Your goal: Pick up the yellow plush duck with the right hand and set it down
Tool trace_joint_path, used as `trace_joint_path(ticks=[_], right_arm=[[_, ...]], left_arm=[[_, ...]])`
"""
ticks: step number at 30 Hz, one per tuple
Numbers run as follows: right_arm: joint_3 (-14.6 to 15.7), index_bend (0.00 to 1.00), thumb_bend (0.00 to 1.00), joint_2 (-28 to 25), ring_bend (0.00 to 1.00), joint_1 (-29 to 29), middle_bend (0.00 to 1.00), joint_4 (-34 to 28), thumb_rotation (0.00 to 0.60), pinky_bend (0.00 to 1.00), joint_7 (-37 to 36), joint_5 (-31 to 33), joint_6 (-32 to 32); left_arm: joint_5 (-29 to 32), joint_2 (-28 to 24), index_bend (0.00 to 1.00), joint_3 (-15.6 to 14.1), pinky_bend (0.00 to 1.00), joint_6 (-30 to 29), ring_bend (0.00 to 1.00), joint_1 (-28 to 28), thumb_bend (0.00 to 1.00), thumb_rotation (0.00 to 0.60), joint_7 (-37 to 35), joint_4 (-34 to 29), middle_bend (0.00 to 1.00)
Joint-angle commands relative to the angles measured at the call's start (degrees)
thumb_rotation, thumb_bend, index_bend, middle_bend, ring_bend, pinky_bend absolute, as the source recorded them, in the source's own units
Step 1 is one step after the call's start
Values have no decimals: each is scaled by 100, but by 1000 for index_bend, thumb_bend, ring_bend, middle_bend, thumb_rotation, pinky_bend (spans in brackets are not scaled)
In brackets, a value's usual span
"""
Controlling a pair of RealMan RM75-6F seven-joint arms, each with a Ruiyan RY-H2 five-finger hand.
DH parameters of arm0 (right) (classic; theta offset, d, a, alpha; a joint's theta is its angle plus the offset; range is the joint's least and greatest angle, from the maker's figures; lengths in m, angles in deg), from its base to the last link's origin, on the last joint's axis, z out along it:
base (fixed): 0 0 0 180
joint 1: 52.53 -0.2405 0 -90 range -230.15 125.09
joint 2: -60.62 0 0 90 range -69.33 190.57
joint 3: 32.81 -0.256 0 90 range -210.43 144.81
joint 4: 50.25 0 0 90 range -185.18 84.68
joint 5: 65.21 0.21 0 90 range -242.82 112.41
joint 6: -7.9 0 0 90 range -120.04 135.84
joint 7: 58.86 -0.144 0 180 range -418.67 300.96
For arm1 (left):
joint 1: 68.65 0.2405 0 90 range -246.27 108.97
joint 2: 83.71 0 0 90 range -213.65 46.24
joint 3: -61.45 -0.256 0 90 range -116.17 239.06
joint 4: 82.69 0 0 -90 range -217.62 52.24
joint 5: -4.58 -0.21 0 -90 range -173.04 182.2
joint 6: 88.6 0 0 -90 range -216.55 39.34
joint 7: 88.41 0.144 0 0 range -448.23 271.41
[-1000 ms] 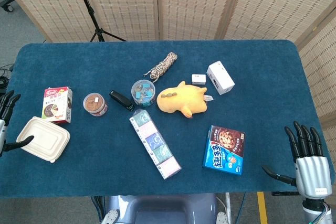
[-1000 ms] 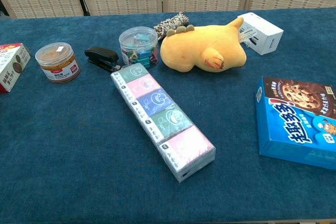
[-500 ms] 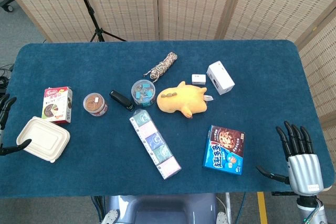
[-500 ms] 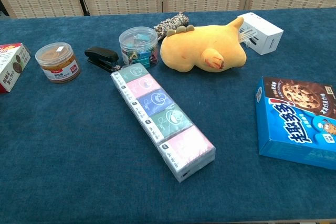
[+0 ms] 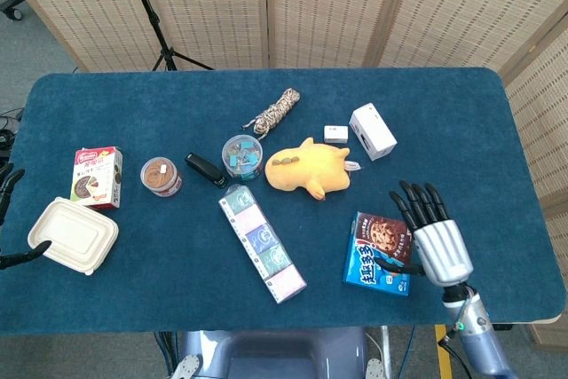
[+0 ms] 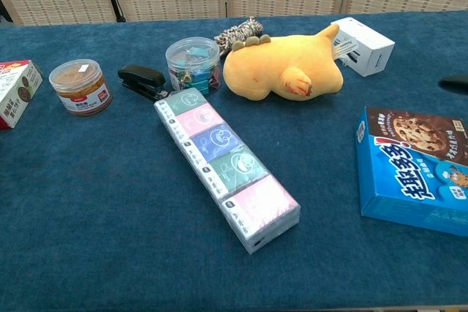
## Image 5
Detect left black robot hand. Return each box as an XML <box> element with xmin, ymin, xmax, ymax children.
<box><xmin>0</xmin><ymin>169</ymin><xmax>52</xmax><ymax>272</ymax></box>

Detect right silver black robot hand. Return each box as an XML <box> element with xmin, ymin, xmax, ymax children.
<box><xmin>375</xmin><ymin>180</ymin><xmax>474</xmax><ymax>291</ymax></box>

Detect yellow plush dinosaur toy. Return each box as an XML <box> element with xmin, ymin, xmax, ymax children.
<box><xmin>264</xmin><ymin>137</ymin><xmax>363</xmax><ymax>201</ymax></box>

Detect blue chocolate cookie box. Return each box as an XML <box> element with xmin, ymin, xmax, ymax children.
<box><xmin>342</xmin><ymin>211</ymin><xmax>416</xmax><ymax>298</ymax></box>

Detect red white biscuit box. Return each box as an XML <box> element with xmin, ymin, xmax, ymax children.
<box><xmin>69</xmin><ymin>146</ymin><xmax>124</xmax><ymax>210</ymax></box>

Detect large white cardboard box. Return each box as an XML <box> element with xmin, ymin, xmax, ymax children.
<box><xmin>349</xmin><ymin>103</ymin><xmax>398</xmax><ymax>162</ymax></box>

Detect beige lidded lunch container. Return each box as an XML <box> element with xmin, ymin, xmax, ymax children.
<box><xmin>27</xmin><ymin>196</ymin><xmax>120</xmax><ymax>277</ymax></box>

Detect small white charger block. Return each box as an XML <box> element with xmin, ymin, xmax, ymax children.
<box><xmin>323</xmin><ymin>125</ymin><xmax>349</xmax><ymax>145</ymax></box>

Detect clear jar of rubber bands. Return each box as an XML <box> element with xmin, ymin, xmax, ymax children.
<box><xmin>139</xmin><ymin>156</ymin><xmax>184</xmax><ymax>198</ymax></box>

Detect long multicolour tissue pack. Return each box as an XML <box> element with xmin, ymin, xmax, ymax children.
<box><xmin>217</xmin><ymin>184</ymin><xmax>308</xmax><ymax>305</ymax></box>

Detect grey-blue robot torso base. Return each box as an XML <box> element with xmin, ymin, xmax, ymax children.
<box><xmin>170</xmin><ymin>328</ymin><xmax>391</xmax><ymax>379</ymax></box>

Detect black stapler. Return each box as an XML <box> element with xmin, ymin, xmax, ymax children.
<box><xmin>184</xmin><ymin>152</ymin><xmax>228</xmax><ymax>189</ymax></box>

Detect blue table mat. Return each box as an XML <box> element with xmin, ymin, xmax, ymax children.
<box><xmin>0</xmin><ymin>67</ymin><xmax>567</xmax><ymax>336</ymax></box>

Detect clear jar of binder clips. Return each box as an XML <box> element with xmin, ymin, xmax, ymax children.
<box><xmin>221</xmin><ymin>133</ymin><xmax>264</xmax><ymax>183</ymax></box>

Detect bamboo folding screen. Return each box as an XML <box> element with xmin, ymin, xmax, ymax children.
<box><xmin>0</xmin><ymin>0</ymin><xmax>568</xmax><ymax>347</ymax></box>

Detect black tripod stand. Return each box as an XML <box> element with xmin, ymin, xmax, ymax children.
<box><xmin>119</xmin><ymin>0</ymin><xmax>215</xmax><ymax>72</ymax></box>

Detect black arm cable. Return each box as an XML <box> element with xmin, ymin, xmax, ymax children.
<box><xmin>437</xmin><ymin>296</ymin><xmax>472</xmax><ymax>379</ymax></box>

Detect brown white rope bundle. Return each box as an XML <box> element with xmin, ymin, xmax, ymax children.
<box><xmin>241</xmin><ymin>88</ymin><xmax>301</xmax><ymax>140</ymax></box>

